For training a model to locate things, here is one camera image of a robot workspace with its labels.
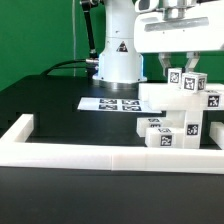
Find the white flat tagged plank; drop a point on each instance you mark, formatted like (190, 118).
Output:
(115, 105)

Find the white tagged cube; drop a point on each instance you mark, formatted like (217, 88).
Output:
(194, 82)
(175, 76)

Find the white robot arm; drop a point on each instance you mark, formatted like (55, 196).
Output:
(120, 65)

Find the white tagged block front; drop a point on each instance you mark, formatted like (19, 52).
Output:
(147, 122)

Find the white chair back part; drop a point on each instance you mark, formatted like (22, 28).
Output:
(161, 96)

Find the white U-shaped border frame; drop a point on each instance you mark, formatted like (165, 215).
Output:
(16, 151)

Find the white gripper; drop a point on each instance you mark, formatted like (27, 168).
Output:
(169, 26)

